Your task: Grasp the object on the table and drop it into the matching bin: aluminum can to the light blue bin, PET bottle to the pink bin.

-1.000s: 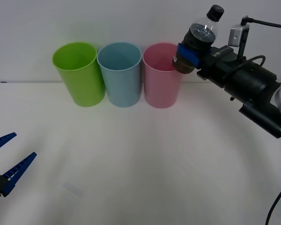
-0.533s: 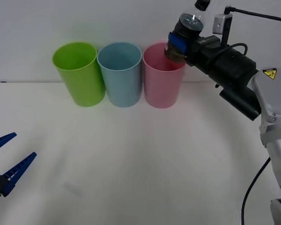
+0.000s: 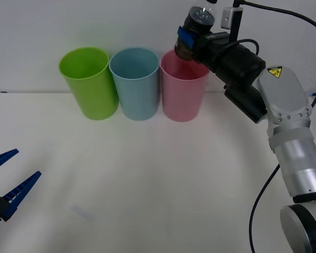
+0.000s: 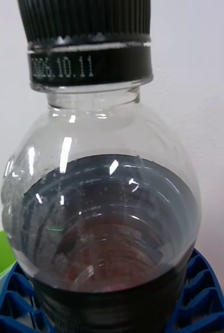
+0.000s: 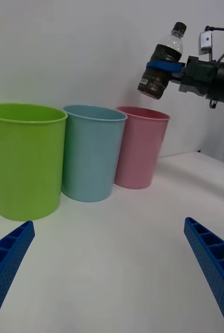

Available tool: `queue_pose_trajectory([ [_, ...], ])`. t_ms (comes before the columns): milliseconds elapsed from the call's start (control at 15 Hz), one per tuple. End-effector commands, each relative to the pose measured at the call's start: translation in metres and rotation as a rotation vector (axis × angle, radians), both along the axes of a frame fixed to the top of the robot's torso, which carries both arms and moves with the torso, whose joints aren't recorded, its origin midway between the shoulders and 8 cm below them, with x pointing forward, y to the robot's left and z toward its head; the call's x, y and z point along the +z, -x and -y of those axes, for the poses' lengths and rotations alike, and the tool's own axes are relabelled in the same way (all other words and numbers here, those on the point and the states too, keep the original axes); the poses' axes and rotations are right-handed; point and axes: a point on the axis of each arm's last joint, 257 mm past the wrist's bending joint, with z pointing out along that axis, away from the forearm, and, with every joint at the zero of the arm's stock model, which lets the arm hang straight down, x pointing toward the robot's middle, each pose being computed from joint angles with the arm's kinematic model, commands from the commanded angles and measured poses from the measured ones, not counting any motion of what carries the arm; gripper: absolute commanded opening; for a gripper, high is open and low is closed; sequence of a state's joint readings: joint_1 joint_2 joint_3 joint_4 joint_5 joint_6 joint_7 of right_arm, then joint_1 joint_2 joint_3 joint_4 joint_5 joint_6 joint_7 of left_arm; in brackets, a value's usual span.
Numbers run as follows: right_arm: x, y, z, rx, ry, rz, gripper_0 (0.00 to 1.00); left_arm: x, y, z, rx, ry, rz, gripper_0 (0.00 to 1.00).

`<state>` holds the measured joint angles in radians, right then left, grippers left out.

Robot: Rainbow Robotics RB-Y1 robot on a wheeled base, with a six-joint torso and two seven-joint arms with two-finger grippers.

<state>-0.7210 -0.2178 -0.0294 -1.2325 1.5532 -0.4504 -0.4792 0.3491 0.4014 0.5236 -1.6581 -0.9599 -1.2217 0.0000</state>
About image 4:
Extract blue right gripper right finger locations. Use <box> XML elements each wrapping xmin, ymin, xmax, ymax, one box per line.
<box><xmin>165</xmin><ymin>248</ymin><xmax>224</xmax><ymax>333</ymax></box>

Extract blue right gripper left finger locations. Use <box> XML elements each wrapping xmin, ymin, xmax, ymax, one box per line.
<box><xmin>0</xmin><ymin>262</ymin><xmax>56</xmax><ymax>333</ymax></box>

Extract clear bottle with black cap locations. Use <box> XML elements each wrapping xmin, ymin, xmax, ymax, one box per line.
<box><xmin>0</xmin><ymin>0</ymin><xmax>202</xmax><ymax>333</ymax></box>

